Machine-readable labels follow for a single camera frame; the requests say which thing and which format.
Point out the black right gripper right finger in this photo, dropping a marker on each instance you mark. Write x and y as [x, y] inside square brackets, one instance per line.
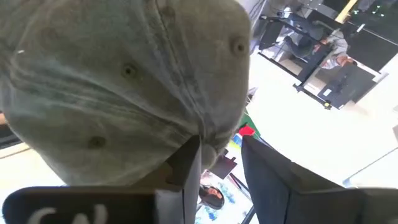
[280, 193]

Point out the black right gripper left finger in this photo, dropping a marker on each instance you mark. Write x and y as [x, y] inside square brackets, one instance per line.
[174, 199]

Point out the grey baseball cap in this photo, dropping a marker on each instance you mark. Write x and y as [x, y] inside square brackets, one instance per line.
[118, 81]

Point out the printed picture with face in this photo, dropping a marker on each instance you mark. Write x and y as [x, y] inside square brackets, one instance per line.
[230, 199]

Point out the black square plate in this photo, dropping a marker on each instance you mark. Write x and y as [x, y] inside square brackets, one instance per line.
[223, 166]

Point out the red block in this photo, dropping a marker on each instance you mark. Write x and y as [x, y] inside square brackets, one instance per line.
[246, 130]

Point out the green board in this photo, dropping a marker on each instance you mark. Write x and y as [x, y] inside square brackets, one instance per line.
[250, 119]

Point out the black flat panel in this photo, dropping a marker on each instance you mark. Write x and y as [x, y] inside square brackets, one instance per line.
[348, 85]

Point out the person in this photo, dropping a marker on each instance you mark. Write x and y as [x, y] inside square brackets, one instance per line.
[337, 46]

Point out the yellow beam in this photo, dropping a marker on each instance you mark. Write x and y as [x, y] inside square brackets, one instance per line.
[345, 11]

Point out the black desk frame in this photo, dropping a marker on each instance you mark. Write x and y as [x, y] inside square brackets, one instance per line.
[308, 67]

